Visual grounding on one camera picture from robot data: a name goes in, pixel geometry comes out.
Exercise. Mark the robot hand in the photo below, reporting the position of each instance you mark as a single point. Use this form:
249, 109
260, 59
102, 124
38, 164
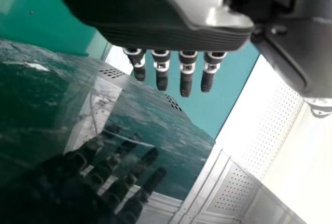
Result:
160, 8

